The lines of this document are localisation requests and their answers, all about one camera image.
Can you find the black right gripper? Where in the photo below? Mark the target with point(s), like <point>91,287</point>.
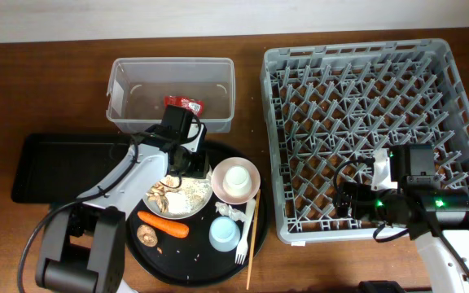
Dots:
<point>361,193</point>

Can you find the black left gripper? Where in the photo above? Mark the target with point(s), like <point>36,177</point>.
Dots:
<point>201,168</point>

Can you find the pink bowl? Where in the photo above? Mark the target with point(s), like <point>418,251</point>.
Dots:
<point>219,172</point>

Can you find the red snack wrapper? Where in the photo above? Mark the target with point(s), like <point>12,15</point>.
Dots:
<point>196,106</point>

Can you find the white cup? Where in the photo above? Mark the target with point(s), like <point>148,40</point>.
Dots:
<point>237,181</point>

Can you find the light blue cup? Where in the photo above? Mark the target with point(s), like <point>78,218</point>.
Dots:
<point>224,234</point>

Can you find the white paper napkin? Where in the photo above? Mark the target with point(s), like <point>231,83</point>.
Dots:
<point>178,203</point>

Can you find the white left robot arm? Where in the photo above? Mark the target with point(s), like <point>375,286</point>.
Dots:
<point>83,241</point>

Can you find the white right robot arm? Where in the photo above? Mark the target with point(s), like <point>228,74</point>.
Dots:
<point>436,220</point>

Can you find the grey dishwasher rack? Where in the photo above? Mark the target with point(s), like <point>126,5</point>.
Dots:
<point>325,106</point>

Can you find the pile of peanut shells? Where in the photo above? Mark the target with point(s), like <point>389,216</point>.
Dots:
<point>156,193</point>

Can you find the grey plate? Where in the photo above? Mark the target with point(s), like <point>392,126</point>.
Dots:
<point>154,209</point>

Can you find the orange carrot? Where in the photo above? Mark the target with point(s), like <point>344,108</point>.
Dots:
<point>173,228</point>

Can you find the crumpled white tissue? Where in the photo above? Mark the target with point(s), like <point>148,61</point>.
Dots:
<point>234,214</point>

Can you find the wooden chopstick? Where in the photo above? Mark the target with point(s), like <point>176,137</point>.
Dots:
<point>253,239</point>

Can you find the brown dried mushroom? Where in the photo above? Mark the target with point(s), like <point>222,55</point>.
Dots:
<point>147,235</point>

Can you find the clear plastic bin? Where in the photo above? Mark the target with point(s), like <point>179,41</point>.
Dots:
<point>137,88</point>

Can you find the round black tray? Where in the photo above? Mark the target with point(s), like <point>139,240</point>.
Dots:
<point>192,261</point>

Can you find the white plastic fork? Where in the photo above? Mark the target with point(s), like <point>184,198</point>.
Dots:
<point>242,248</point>

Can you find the black rectangular tray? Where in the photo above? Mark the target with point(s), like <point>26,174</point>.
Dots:
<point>57,167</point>

